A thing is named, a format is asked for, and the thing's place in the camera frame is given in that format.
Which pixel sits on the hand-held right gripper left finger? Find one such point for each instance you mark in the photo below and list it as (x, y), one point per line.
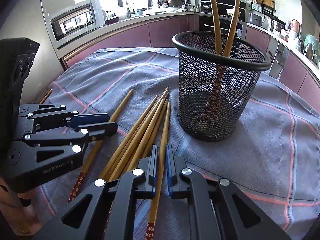
(153, 167)

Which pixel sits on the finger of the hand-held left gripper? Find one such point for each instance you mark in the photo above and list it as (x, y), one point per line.
(105, 129)
(90, 119)

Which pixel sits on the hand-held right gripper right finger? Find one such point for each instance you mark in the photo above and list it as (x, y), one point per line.
(170, 172)

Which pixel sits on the red-patterned wooden chopstick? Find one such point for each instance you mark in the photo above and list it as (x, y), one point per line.
(232, 22)
(165, 130)
(214, 17)
(122, 106)

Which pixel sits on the bundle of wooden chopsticks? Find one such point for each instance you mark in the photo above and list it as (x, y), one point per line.
(140, 135)

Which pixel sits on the black mesh cup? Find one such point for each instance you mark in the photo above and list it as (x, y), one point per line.
(195, 92)

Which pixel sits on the grey plaid cloth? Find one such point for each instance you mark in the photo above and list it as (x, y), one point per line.
(250, 155)

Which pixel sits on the silver microwave oven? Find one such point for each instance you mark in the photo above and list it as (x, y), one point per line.
(72, 21)

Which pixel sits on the dark red baking dish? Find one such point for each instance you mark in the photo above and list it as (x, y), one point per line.
(112, 20)

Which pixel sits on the pink kitchen counter cabinets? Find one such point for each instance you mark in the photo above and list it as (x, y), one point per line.
(162, 32)

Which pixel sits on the kitchen faucet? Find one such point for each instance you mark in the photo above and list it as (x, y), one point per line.
(128, 11)

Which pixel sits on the black built-in oven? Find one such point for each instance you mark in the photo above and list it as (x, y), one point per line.
(207, 26)

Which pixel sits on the black pot with glass lid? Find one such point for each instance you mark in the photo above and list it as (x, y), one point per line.
(207, 7)

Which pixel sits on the silver countertop appliance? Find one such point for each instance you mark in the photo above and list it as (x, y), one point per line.
(255, 18)

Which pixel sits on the stainless steel pot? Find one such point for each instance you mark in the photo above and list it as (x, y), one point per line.
(276, 26)

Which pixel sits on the black counter shelf rack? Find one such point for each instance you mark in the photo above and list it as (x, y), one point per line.
(260, 5)

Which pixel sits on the copper pink kettle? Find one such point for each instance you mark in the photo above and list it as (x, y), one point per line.
(295, 27)

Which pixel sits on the mint green bagged appliance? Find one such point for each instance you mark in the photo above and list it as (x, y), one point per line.
(312, 42)

